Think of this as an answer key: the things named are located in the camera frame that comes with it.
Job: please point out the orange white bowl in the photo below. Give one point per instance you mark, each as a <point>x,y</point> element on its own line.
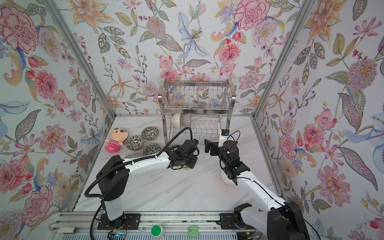
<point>226,179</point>

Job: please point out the patterned bowl near doll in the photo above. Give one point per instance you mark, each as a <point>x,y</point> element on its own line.
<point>135,143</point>

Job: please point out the aluminium right corner post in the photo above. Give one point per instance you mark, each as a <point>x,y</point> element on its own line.
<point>303,13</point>

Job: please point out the pink plush doll toy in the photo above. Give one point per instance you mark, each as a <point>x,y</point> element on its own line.
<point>116,141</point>

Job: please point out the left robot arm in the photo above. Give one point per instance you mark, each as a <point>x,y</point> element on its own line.
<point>113,177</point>

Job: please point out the aluminium left corner post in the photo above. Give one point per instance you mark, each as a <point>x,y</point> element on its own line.
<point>63,27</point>

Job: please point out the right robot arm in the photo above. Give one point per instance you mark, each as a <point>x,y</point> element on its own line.
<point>271,215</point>

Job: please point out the green round button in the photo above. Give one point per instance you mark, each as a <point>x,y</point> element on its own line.
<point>157,231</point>

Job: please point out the stainless steel dish rack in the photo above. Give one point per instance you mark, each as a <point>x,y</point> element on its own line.
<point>211,104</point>

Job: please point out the aluminium corner post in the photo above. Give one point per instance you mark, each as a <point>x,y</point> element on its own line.
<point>303,13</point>
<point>63,27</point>

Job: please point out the patterned bowl front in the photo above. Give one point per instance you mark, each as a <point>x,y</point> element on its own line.
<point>151,149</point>

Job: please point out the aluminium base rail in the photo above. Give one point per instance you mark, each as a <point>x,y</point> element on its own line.
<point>212,226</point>

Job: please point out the cream bowl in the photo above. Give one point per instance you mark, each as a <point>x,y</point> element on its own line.
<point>176,121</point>

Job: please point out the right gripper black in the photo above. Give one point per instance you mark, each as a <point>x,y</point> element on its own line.
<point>210,145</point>

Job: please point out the patterned bowl far back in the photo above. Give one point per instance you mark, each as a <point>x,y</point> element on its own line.
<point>150,133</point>

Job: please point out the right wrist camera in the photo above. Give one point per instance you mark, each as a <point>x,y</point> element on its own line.
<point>223,136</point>

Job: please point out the purple bowl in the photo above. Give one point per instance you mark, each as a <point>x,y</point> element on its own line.
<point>187,120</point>

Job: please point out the light green square button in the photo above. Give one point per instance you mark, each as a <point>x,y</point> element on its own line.
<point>193,231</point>

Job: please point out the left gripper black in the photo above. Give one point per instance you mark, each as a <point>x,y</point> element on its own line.
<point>194,161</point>

